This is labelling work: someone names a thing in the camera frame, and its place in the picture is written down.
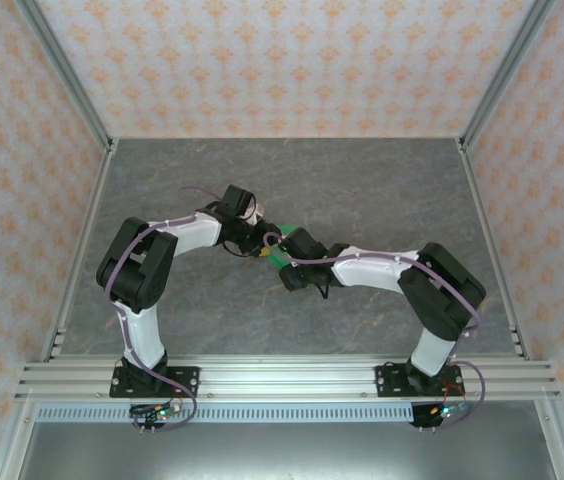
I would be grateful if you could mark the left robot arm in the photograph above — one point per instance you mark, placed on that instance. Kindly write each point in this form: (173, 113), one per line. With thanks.
(137, 260)

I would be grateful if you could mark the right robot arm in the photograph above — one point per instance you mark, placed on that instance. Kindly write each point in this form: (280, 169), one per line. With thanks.
(442, 295)

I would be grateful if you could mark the shiny metal sheet panel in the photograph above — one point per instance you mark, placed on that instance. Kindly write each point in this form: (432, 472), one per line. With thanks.
(287, 455)

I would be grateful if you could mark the small circuit board with LEDs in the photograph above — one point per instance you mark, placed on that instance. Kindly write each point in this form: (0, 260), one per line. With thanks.
(162, 412)
(447, 411)

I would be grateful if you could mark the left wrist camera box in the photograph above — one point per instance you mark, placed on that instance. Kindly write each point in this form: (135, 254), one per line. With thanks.
(258, 211)

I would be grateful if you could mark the aluminium mounting rail beam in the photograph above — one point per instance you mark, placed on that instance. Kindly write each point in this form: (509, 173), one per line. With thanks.
(287, 380)

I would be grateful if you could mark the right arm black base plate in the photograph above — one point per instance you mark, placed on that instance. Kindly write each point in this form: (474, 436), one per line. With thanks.
(392, 381)

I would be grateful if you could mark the aluminium table side rail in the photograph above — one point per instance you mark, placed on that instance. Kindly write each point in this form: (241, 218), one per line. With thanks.
(97, 200)
(477, 200)

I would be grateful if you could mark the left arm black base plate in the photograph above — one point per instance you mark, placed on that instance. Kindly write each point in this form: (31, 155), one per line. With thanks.
(182, 382)

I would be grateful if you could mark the aluminium frame post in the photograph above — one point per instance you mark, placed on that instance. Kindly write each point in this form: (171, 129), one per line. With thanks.
(504, 80)
(69, 80)

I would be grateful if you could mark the aluminium frame leg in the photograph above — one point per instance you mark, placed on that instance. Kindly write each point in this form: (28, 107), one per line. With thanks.
(559, 445)
(9, 445)

